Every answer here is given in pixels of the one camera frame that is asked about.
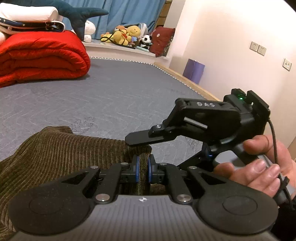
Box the brown corduroy pants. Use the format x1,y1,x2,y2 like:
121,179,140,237
1,126,165,240

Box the person right hand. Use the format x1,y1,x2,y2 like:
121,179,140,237
213,135,295,197

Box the grey bed mattress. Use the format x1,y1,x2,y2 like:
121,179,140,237
1,58,201,159

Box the purple bag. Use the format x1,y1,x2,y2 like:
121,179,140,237
183,59,205,84

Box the panda plush toy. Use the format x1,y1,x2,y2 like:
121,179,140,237
139,35,152,50

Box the dark red cushion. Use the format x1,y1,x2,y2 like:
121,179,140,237
149,26,176,57

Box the yellow plush toy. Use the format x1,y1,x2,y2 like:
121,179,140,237
100,25,141,48

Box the white plush toy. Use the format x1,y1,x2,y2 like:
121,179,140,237
71,20,96,43

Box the blue curtain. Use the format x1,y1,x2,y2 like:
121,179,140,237
66,0,165,39

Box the blue shark plush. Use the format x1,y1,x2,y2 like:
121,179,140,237
1,0,109,41

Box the red folded blanket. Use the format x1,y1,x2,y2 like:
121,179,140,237
1,31,91,87

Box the navy white striped cloth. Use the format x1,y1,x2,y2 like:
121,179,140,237
1,18,65,35

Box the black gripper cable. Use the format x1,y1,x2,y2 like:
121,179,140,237
267,117,293,207

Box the white wall socket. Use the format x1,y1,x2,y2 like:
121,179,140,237
282,59,292,71

